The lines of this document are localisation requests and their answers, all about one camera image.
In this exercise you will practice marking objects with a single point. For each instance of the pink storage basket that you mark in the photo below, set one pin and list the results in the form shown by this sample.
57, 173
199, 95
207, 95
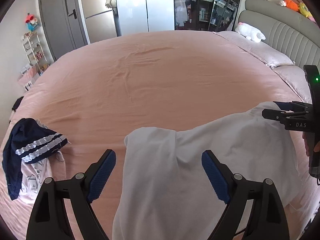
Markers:
29, 74

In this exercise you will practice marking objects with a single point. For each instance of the white shirt with navy trim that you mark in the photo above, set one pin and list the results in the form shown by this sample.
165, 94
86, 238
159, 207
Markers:
166, 193

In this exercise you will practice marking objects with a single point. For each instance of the white plush toy on bed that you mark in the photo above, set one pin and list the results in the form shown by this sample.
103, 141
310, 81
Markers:
250, 32

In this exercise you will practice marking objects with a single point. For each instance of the yellow plush toy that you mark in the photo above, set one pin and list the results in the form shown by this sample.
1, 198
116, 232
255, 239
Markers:
304, 10

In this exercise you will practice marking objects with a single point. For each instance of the white wardrobe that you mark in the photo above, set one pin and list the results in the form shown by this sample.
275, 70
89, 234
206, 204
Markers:
142, 16

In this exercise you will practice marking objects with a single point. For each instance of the white wire shelf rack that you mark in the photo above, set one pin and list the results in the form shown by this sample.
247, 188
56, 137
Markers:
34, 52

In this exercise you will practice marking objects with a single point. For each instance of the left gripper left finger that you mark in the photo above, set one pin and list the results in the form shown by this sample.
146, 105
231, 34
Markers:
49, 220

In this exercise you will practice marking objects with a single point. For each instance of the silver refrigerator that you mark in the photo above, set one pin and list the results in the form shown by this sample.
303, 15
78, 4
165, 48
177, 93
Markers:
99, 20

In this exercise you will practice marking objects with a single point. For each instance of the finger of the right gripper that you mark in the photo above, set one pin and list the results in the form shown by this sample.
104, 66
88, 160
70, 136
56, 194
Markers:
282, 116
287, 104

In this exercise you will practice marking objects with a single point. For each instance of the grey door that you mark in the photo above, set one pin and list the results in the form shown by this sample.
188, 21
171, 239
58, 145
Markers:
62, 26

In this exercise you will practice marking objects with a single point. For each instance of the navy skirt with white stripes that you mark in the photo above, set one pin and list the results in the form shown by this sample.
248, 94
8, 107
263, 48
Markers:
25, 157

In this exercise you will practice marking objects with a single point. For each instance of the red and blue plush toy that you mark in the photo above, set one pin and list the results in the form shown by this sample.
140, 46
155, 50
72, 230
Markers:
31, 22

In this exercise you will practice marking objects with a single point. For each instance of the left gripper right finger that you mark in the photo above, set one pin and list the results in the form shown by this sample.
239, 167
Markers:
267, 219

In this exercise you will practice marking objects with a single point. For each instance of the pink satin pillow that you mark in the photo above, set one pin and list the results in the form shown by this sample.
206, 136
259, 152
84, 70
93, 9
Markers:
295, 79
265, 53

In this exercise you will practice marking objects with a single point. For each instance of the grey padded headboard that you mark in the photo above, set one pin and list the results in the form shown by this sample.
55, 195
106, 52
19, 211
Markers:
285, 30

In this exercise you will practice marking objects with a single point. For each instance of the orange plush toy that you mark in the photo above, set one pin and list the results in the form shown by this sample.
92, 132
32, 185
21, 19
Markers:
289, 4

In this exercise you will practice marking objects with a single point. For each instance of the dark glass wardrobe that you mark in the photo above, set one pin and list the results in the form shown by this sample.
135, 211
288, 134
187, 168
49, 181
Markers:
205, 15

